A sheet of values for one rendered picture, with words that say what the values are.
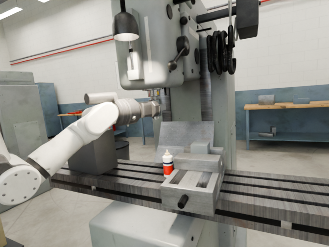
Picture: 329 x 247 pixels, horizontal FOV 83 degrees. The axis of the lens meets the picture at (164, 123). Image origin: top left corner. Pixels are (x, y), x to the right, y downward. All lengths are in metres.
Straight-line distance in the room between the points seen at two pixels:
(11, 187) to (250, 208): 0.58
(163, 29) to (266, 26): 4.43
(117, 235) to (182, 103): 0.72
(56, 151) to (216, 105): 0.78
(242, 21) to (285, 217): 0.69
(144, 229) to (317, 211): 0.48
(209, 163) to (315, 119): 4.51
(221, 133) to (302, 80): 4.00
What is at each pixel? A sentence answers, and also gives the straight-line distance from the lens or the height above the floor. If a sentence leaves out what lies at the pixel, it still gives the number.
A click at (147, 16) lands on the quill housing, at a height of 1.53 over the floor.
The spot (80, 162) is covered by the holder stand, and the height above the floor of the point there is 1.01.
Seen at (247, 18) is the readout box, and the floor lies 1.55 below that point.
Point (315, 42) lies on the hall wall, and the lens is 5.04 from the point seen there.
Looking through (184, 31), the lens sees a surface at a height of 1.52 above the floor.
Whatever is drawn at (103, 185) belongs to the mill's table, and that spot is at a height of 0.94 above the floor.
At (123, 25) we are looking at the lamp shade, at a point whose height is 1.47.
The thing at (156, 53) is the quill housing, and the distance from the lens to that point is 0.63.
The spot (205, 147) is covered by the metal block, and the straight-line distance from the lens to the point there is 0.67.
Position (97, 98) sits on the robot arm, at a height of 1.29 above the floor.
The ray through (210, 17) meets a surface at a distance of 1.00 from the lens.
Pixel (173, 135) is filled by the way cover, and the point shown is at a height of 1.05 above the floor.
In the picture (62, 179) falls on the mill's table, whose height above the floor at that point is 0.93.
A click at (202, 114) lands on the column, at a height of 1.16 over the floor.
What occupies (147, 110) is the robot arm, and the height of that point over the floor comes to 1.24.
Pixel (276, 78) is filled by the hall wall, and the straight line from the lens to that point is 4.87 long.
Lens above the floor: 1.29
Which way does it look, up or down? 9 degrees down
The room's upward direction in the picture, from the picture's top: 5 degrees counter-clockwise
